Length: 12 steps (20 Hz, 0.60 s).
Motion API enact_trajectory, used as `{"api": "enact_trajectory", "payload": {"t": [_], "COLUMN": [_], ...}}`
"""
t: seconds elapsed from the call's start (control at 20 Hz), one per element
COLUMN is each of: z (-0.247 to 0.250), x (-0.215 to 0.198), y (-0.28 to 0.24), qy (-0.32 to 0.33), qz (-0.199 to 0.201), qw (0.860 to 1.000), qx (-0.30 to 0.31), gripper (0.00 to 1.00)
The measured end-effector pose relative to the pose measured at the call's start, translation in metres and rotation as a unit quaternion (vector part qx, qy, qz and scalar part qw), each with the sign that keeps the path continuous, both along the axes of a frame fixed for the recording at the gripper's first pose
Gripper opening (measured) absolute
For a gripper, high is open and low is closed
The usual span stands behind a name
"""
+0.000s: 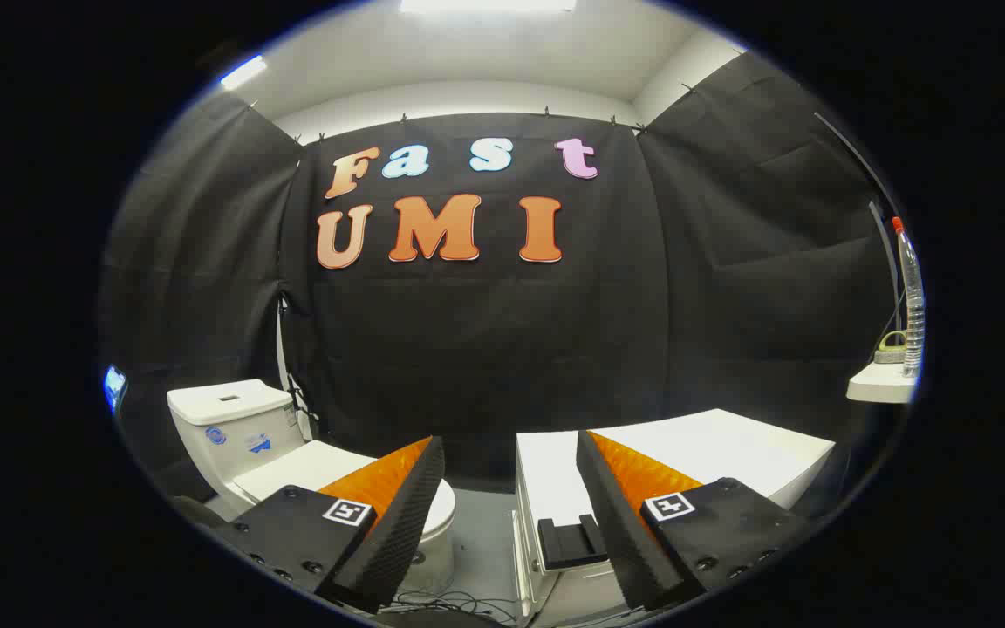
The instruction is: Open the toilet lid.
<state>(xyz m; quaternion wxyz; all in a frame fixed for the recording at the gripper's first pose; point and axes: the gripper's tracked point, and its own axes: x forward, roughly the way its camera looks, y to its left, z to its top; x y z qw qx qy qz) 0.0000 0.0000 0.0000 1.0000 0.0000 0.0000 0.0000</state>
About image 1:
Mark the clear bottle with red cap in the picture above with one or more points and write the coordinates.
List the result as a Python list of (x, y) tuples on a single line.
[(911, 296)]

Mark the ceiling light panel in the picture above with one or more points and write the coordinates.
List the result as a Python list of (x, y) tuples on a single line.
[(242, 72)]

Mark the white drawer cabinet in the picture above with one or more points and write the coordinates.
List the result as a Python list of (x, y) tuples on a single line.
[(729, 445)]

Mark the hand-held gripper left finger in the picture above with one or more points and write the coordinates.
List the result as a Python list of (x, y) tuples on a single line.
[(406, 515)]

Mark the grey green small item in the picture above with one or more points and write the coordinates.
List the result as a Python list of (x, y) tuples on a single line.
[(890, 353)]

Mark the small white shelf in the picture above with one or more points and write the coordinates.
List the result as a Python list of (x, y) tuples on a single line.
[(878, 384)]

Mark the blue lit screen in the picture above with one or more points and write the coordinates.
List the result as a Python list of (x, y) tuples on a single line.
[(113, 384)]

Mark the white toilet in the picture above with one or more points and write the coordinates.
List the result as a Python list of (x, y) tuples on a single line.
[(232, 419)]

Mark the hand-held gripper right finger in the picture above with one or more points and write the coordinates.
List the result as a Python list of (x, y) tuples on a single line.
[(620, 523)]

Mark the black backdrop cloth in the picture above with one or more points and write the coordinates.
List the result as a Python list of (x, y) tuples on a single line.
[(485, 349)]

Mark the black plastic holder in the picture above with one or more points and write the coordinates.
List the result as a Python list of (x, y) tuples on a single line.
[(572, 542)]

